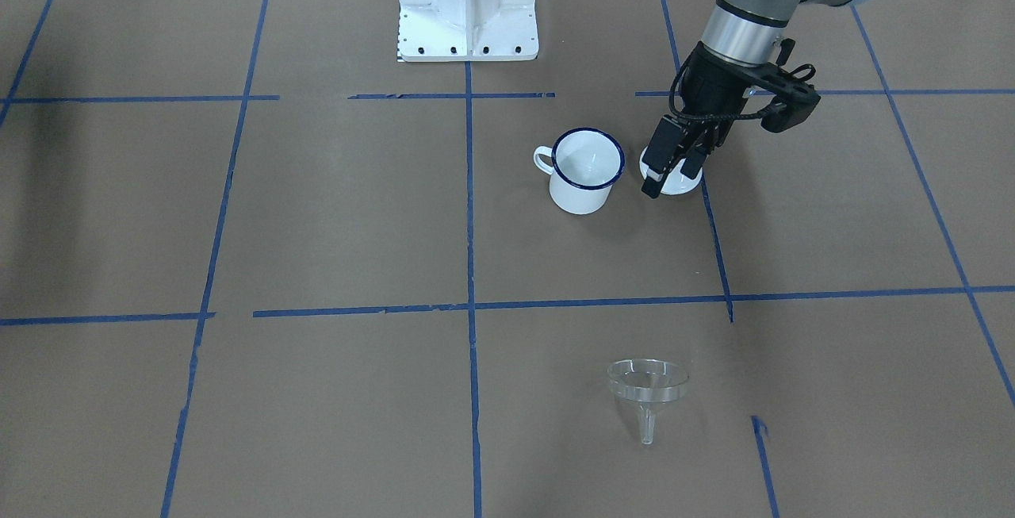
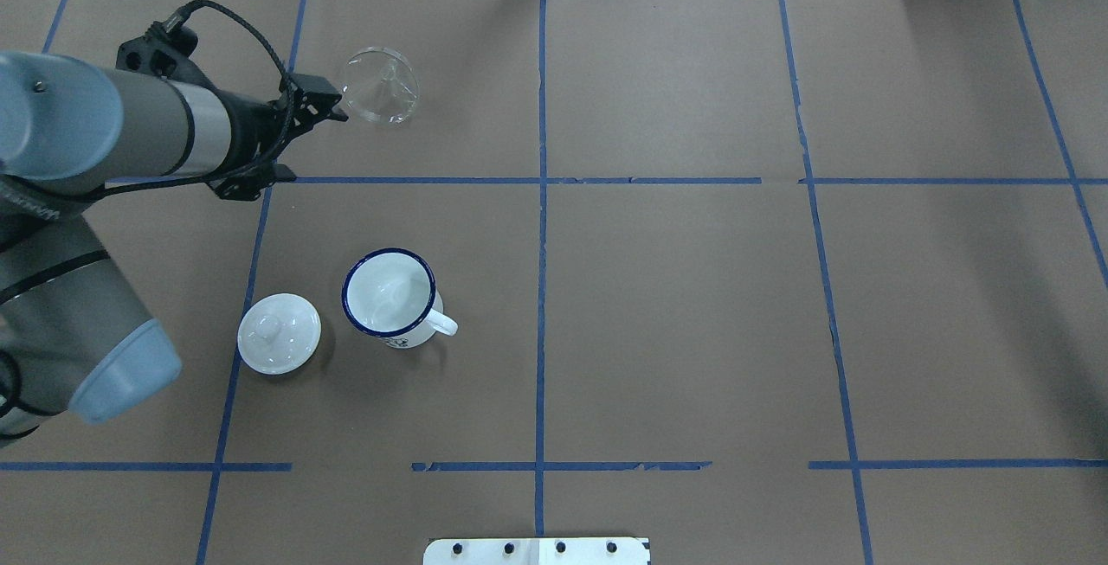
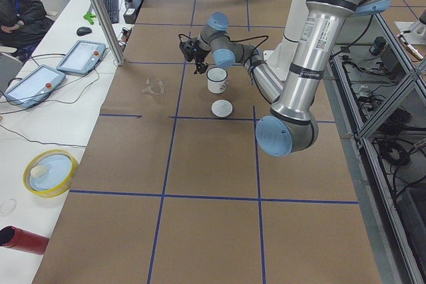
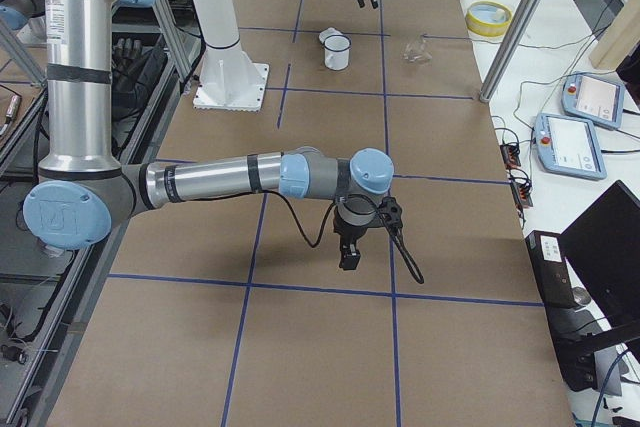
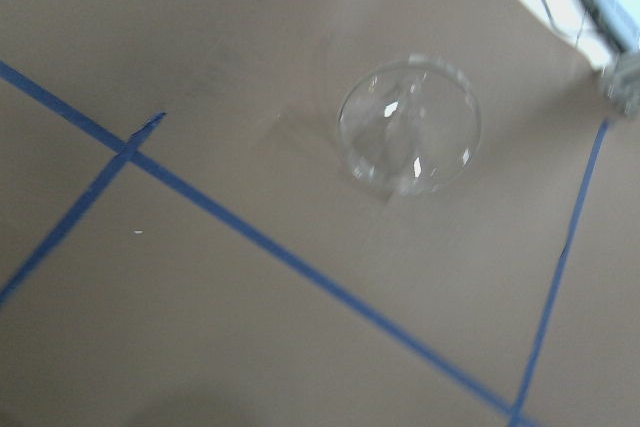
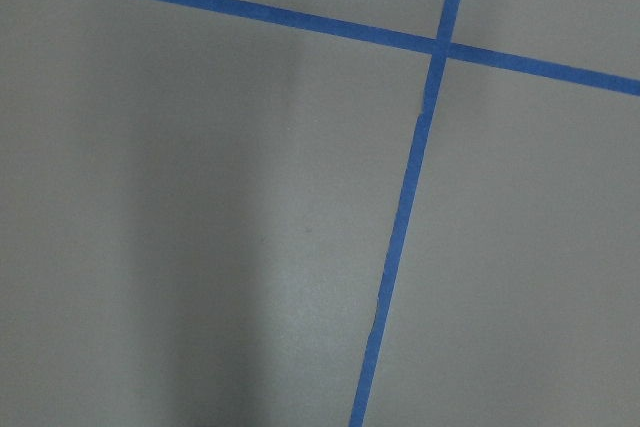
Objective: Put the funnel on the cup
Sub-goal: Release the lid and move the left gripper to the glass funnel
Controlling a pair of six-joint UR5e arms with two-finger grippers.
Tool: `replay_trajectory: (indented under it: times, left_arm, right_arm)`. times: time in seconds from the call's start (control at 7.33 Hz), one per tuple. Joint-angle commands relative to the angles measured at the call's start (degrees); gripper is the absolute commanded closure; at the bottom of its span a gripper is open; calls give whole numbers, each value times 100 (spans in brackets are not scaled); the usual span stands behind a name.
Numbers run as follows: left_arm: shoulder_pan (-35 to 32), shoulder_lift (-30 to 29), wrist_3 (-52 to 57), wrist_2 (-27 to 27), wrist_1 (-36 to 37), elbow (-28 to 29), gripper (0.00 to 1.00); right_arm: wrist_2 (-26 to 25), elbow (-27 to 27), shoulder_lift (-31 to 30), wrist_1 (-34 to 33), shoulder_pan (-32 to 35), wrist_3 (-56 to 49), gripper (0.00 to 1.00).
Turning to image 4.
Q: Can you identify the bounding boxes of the orange connector module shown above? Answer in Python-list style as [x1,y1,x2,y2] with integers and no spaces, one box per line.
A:
[500,143,521,169]
[510,178,533,210]

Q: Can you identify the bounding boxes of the near blue teach pendant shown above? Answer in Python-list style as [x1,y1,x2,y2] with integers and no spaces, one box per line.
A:
[534,113,607,180]

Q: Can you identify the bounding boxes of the white eraser block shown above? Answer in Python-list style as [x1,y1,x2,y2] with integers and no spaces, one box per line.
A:
[492,9,508,23]

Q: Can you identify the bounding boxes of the yellow tape roll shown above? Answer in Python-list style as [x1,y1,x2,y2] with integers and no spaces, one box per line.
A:
[465,0,513,37]

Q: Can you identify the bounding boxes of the clear plastic funnel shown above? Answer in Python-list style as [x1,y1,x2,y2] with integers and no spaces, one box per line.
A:
[403,36,432,64]

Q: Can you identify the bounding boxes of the blue teach pendant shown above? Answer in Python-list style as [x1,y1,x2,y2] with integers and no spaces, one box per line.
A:
[561,72,625,130]
[534,113,607,180]

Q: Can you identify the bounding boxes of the aluminium frame post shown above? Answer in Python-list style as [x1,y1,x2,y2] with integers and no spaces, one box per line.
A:
[479,0,541,103]

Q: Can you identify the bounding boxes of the white enamel cup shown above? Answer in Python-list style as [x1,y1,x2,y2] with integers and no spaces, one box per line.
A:
[324,34,351,71]

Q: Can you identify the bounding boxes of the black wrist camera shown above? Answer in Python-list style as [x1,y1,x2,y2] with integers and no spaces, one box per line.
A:
[377,196,403,237]

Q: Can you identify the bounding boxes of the far blue teach pendant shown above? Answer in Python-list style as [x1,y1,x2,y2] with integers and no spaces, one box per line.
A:
[561,72,625,130]

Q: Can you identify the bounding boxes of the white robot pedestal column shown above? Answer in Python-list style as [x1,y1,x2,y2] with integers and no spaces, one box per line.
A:
[193,0,269,112]

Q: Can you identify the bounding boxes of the black desktop computer box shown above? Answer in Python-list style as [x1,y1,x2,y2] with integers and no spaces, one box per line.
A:
[526,231,624,396]

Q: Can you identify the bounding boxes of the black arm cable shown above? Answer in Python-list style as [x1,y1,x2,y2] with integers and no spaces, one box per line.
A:
[264,190,426,284]

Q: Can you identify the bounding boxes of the black monitor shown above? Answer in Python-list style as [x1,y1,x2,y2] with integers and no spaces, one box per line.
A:
[560,180,640,326]

